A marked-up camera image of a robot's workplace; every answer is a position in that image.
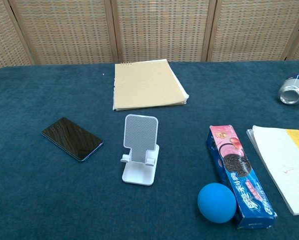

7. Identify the black smartphone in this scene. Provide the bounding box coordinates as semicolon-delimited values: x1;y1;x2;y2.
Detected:
41;116;105;163

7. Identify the white phone stand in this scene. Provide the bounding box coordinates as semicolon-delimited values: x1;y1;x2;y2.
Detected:
120;114;160;187

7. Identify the tan spiral notepad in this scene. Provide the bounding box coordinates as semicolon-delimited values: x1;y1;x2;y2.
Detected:
112;59;190;112

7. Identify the woven folding screen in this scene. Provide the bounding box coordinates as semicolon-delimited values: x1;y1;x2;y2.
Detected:
0;0;299;74

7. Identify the blue Oreo cookie box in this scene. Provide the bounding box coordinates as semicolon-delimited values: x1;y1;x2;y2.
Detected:
206;124;278;230

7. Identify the blue ball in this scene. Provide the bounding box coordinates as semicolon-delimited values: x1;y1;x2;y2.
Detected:
197;182;238;224

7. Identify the dark teal tablecloth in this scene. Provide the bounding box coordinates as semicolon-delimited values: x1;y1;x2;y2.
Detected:
0;59;299;240

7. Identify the white and yellow book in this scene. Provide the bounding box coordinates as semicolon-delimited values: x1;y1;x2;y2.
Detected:
246;125;299;216

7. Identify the silver and blue can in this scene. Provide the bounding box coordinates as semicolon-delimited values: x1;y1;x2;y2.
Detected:
277;73;299;105

